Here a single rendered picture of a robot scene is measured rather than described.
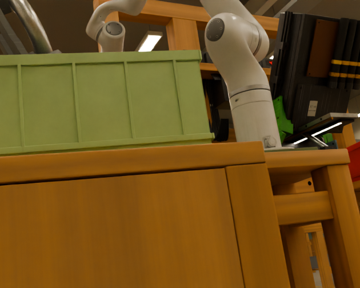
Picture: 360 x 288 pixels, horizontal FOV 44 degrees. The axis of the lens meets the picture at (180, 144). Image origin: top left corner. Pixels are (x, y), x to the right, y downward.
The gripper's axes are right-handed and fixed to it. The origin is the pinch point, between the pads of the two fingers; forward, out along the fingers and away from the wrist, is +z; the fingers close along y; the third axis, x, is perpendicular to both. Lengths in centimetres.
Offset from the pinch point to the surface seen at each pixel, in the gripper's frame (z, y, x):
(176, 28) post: 15, -23, -49
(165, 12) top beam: 12, -15, -55
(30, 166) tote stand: -108, -8, 88
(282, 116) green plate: -5, -77, -2
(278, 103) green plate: -6, -75, -7
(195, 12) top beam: 16, -30, -65
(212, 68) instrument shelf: 10, -45, -27
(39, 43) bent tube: -98, 1, 62
